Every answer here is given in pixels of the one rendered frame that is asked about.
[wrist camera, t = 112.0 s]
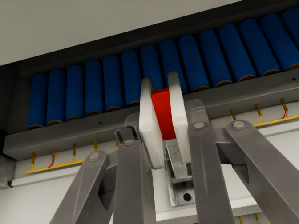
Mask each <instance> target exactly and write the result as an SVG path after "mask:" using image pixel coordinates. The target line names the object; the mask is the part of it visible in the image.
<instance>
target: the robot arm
mask: <svg viewBox="0 0 299 224"><path fill-rule="evenodd" d="M167 76H168V85H169V92H170V104H171V112H172V121H173V126H174V130H175V134H176V138H177V141H178V145H179V149H180V153H181V156H182V161H183V163H185V164H188V163H191V165H192V173H193V182H194V194H195V203H196V211H197V220H198V224H235V220H234V215H233V212H232V208H231V204H230V199H229V195H228V191H227V188H226V183H225V179H224V175H223V171H222V166H221V164H231V166H232V168H233V169H234V171H235V172H236V174H237V175H238V177H239V178H240V180H241V181H242V182H243V184H244V185H245V187H246V188H247V190H248V191H249V193H250V194H251V195H252V197H253V198H254V200H255V201H256V203H257V204H258V206H259V207H260V208H261V210H262V211H263V213H264V214H265V216H266V217H267V219H268V220H269V222H270V223H271V224H299V170H298V169H297V168H296V167H295V166H294V165H293V164H292V163H291V162H290V161H289V160H288V159H287V158H286V157H285V156H284V155H283V154H282V153H281V152H280V151H279V150H278V149H277V148H276V147H275V146H274V145H273V144H272V143H271V142H270V141H269V140H268V139H267V138H266V137H265V136H264V135H263V134H262V133H261V132H260V131H259V130H258V129H257V128H256V127H255V126H254V125H253V124H252V123H250V122H249V121H247V120H233V121H231V122H229V123H228V124H227V125H226V128H218V127H215V126H213V125H211V124H210V122H209V120H208V116H207V113H206V111H205V107H204V104H203V102H202V101H201V100H199V99H195V100H189V101H185V102H184V99H183V95H182V90H181V86H180V82H179V78H178V73H177V72H176V71H172V72H168V74H167ZM152 91H154V87H153V84H152V80H151V78H149V77H147V78H143V79H142V80H141V98H140V112H139V113H135V114H131V115H129V116H128V117H127V118H126V120H125V125H123V126H121V127H119V128H118V129H117V130H116V131H115V133H114V135H115V137H116V140H117V143H118V149H116V150H115V151H113V152H110V153H108V154H107V153H106V151H104V150H96V151H94V152H92V153H90V154H88V155H87V157H86V158H85V160H84V161H83V163H82V165H81V167H80V169H79V170H78V172H77V174H76V176H75V178H74V179H73V181H72V183H71V185H70V187H69V188H68V190H67V192H66V194H65V196H64V198H63V199H62V201H61V203H60V205H59V207H58V208H57V210H56V212H55V214H54V216H53V217H52V219H51V221H50V223H49V224H109V222H110V219H111V216H112V213H113V224H157V221H156V211H155V201H154V186H153V176H152V171H151V168H152V169H154V170H157V169H161V168H163V167H164V166H165V165H164V155H163V144H162V134H161V130H160V127H159V124H158V120H157V116H156V113H155V110H154V106H153V102H152V99H151V92H152ZM150 165H151V168H150Z"/></svg>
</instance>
